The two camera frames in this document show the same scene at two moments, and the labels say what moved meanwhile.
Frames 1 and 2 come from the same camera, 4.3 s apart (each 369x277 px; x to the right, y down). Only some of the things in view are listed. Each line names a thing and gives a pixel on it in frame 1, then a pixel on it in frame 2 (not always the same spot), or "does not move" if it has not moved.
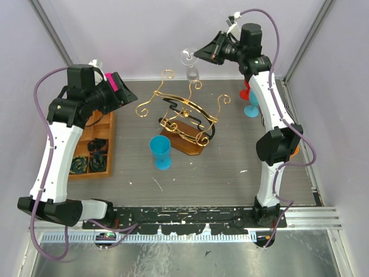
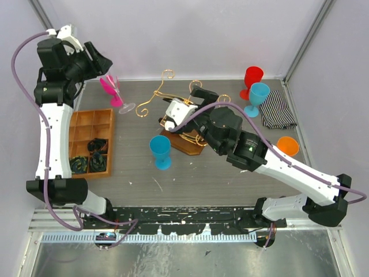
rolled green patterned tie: [79, 164] does not move
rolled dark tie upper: [98, 144] does not move
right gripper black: [210, 52] → [210, 96]
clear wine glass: [188, 57] → [114, 81]
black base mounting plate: [184, 220] does not move
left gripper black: [123, 96] → [102, 64]
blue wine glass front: [160, 147] does not move
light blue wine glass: [252, 110] does not move
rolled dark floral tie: [98, 163] does not move
